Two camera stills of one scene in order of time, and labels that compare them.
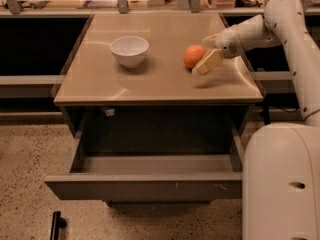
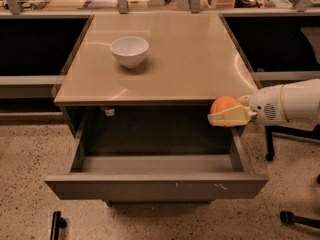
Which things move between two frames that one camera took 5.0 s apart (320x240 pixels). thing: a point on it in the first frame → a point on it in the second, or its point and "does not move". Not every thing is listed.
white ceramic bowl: x=130 y=50 does not move
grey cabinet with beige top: x=154 y=135 does not move
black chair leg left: x=58 y=222 does not move
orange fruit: x=193 y=55 → x=222 y=103
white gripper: x=228 y=42 → x=266 y=106
